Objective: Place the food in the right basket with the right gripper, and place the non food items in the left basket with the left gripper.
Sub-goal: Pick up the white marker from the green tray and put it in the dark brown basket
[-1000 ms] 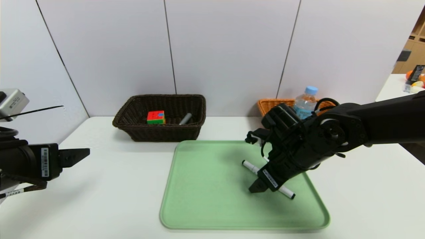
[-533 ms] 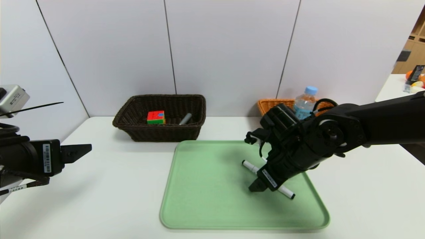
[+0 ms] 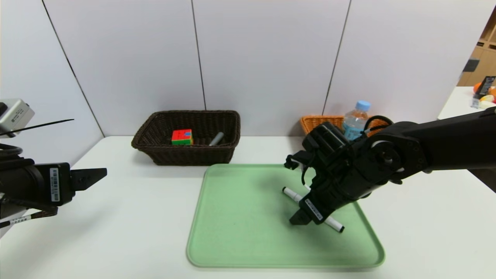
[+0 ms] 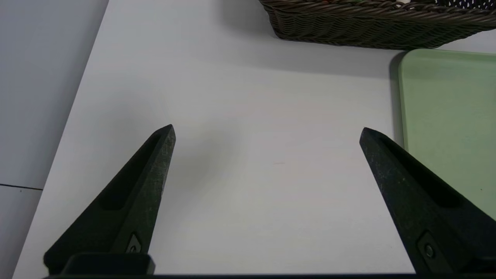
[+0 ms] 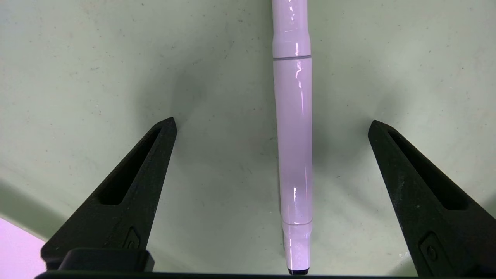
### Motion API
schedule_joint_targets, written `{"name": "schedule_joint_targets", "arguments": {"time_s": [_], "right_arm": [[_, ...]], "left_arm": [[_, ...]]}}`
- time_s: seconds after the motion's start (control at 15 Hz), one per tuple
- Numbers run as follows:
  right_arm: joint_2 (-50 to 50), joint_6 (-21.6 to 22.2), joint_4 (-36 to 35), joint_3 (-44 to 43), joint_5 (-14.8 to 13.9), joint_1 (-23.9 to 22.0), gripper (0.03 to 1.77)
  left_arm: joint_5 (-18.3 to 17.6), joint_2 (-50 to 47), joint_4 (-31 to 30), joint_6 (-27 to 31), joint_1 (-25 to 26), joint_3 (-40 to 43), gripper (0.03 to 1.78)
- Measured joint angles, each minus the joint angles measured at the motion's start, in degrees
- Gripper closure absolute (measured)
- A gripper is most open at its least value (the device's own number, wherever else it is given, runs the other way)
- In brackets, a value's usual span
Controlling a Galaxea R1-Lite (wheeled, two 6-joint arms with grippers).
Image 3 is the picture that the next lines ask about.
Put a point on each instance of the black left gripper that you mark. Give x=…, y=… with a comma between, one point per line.
x=58, y=185

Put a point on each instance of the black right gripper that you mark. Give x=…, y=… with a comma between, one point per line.
x=314, y=209

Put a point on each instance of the white marker pen black cap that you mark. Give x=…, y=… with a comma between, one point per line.
x=290, y=193

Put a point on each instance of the colourful puzzle cube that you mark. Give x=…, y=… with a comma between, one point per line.
x=181, y=137

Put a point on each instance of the clear water bottle blue cap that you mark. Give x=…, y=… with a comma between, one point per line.
x=354, y=120

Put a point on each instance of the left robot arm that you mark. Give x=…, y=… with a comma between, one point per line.
x=19, y=182

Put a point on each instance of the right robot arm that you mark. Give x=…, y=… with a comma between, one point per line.
x=426, y=147

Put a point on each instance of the orange wicker basket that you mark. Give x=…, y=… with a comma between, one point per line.
x=321, y=124

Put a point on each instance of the dark brown wicker basket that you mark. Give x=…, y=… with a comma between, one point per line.
x=186, y=155

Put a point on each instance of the green plastic tray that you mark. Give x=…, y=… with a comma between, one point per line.
x=240, y=232

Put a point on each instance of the black chair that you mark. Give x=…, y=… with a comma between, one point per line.
x=484, y=180

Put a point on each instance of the white side table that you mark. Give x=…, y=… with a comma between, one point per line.
x=461, y=102

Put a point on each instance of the small clear container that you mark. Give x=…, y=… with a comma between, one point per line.
x=475, y=103

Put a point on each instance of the orange fruit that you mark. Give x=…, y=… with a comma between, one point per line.
x=477, y=87

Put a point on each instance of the white tube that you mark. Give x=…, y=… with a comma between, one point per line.
x=489, y=104

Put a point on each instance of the yellow toy fruit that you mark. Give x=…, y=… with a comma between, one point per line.
x=487, y=98

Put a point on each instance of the black carton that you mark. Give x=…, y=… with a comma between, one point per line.
x=487, y=85

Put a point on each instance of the wooden shelf unit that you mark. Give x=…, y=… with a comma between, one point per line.
x=484, y=62

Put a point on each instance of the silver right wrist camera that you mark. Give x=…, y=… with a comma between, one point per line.
x=295, y=162

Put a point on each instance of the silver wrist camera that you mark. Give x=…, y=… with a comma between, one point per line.
x=295, y=162
x=15, y=114

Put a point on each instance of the black right camera bracket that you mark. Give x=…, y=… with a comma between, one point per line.
x=325, y=139

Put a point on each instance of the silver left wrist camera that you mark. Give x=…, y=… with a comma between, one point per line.
x=15, y=114

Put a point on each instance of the grey wall box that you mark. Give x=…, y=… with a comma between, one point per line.
x=470, y=65

